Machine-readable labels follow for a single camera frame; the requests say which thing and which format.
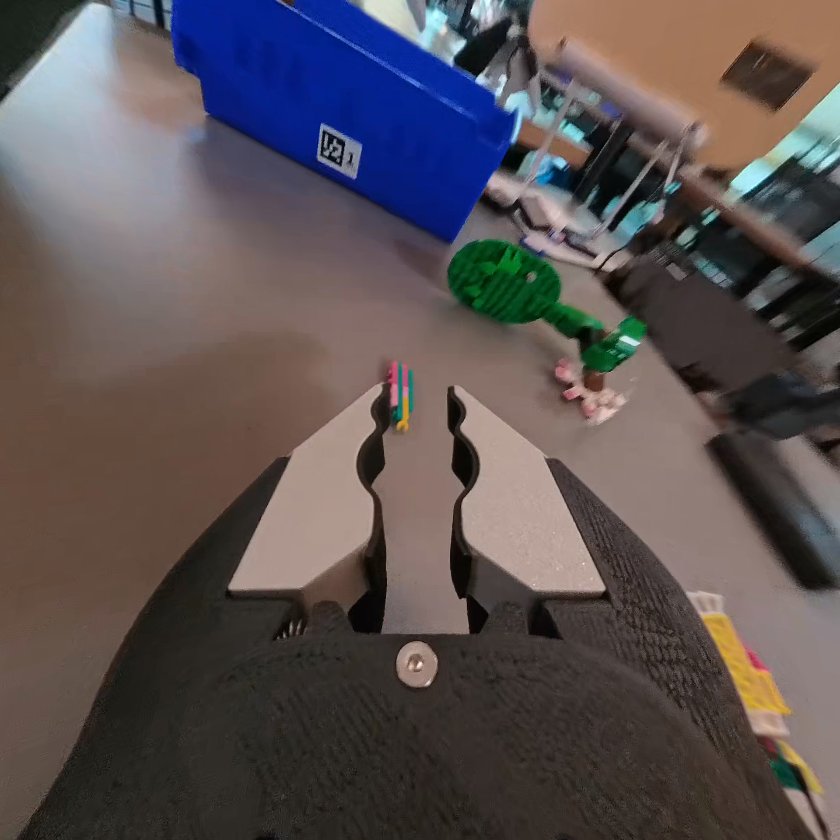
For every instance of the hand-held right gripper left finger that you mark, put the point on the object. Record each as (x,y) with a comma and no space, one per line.
(308,525)

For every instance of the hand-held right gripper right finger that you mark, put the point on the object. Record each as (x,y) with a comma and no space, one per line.
(525,525)

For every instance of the yellow teal pink lego strip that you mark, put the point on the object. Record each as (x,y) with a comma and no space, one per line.
(400,394)

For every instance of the pink white lego flower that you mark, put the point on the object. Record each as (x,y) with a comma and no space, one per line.
(590,400)

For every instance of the green lego plant model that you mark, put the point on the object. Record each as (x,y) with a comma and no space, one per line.
(505,282)

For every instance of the yellow pink lego vehicle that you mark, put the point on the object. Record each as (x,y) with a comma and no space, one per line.
(741,663)

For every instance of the blue plastic bin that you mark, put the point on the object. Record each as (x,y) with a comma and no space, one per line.
(315,79)

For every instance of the raised wooden desk top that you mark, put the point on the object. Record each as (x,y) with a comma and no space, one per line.
(656,39)

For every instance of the white desk frame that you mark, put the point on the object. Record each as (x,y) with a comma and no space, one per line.
(610,82)

